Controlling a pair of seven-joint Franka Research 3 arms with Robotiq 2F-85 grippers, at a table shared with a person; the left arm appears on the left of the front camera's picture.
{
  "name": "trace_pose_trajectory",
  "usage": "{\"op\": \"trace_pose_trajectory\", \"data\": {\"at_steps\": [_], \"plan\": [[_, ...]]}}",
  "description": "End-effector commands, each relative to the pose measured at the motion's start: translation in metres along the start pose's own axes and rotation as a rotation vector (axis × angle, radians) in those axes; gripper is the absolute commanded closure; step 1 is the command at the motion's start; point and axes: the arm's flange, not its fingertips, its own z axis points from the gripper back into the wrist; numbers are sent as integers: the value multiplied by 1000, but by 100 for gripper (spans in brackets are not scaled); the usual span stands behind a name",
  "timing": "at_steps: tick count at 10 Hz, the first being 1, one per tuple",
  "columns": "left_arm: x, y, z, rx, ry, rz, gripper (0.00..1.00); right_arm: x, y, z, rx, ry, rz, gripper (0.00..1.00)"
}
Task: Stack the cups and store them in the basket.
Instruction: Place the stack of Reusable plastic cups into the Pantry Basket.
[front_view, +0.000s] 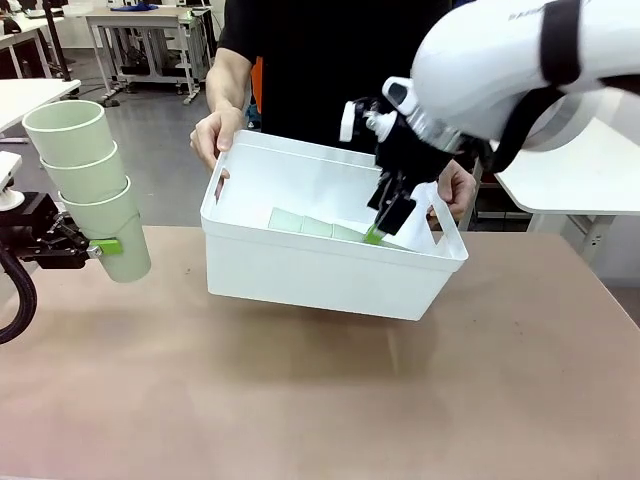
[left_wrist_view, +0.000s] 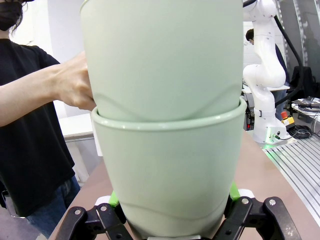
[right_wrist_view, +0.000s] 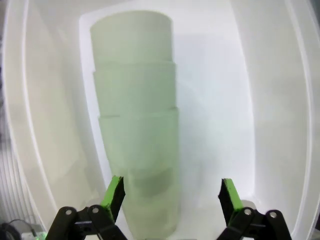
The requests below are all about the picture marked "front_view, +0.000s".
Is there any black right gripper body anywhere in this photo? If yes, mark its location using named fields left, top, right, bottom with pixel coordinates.
left=372, top=113, right=455, bottom=197

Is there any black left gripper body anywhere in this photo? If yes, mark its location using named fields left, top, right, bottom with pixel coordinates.
left=0, top=192, right=87, bottom=270

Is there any white plastic basket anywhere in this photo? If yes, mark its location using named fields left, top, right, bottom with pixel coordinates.
left=199, top=129, right=470, bottom=322

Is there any person's right forearm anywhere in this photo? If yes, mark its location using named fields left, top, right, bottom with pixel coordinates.
left=205, top=46, right=252, bottom=117

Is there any person's left hand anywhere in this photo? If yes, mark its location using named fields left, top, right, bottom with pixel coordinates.
left=437, top=158, right=479, bottom=224

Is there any person's right hand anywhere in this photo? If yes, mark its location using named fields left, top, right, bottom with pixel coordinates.
left=189, top=106, right=246, bottom=182

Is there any person in black t-shirt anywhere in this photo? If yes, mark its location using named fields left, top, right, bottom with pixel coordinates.
left=217, top=0, right=451, bottom=152

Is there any white side table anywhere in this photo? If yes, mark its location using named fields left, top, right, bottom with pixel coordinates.
left=0, top=78, right=82, bottom=142
left=492, top=117, right=640, bottom=267

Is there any black stand pole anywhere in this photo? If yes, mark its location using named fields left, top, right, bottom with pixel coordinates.
left=42, top=0, right=74, bottom=84

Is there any white desk with dark drawers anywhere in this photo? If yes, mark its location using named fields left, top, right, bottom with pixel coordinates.
left=0, top=17, right=66, bottom=81

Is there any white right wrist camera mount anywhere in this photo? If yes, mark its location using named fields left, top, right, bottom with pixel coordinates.
left=339, top=98, right=399, bottom=144

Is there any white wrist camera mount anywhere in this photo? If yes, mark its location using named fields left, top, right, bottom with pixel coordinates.
left=0, top=151, right=25, bottom=211
left=339, top=98, right=399, bottom=144

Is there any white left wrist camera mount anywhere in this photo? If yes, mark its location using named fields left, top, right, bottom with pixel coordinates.
left=0, top=151, right=25, bottom=211

